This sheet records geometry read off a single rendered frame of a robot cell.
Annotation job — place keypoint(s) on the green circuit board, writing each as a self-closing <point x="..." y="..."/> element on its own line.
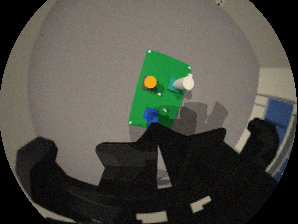
<point x="159" y="91"/>

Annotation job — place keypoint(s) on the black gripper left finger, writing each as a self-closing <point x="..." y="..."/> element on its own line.
<point x="142" y="153"/>

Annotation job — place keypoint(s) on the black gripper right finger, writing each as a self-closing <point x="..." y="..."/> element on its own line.
<point x="177" y="148"/>

